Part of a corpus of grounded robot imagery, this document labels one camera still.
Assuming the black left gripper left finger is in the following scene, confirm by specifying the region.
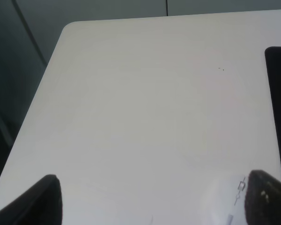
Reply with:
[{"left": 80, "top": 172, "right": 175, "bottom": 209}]
[{"left": 0, "top": 174, "right": 63, "bottom": 225}]

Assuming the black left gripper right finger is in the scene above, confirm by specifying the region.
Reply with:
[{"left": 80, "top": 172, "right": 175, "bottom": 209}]
[{"left": 244, "top": 170, "right": 281, "bottom": 225}]

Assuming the white computer mouse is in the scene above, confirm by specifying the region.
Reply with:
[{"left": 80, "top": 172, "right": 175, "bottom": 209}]
[{"left": 200, "top": 174, "right": 248, "bottom": 225}]

